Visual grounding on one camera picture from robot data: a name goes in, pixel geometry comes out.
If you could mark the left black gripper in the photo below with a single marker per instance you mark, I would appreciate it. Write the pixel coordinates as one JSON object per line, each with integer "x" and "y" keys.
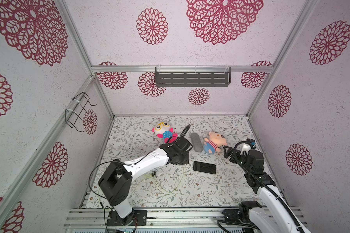
{"x": 186, "y": 160}

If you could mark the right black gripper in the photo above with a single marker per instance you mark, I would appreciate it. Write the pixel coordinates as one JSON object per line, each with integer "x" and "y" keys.
{"x": 232, "y": 152}

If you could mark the black smartphone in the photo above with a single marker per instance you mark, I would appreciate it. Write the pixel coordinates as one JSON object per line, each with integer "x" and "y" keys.
{"x": 204, "y": 167}

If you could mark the green wired earphones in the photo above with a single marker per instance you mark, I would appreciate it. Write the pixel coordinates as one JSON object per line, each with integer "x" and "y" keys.
{"x": 157, "y": 189}

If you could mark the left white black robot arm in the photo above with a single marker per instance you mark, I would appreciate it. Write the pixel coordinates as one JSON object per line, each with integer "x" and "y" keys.
{"x": 116, "y": 181}

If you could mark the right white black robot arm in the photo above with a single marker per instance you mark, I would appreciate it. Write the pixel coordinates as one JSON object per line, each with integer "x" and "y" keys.
{"x": 251, "y": 214}

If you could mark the pig plush toy blue pants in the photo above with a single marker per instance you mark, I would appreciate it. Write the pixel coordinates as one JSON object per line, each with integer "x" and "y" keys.
{"x": 214, "y": 142}

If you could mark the pink owl plush toy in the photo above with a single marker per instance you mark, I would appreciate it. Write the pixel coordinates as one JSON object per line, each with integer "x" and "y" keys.
{"x": 165, "y": 131}

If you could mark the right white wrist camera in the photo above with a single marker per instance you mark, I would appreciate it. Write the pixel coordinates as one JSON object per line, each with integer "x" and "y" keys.
{"x": 245, "y": 149}

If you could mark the dark grey wall shelf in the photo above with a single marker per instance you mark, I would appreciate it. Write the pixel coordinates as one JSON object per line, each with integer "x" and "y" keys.
{"x": 193, "y": 78}

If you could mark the black wire wall rack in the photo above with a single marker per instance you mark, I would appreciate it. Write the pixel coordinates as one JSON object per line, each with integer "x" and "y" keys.
{"x": 82, "y": 117}

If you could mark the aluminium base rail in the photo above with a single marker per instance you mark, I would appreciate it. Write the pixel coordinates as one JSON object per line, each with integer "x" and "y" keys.
{"x": 148, "y": 218}

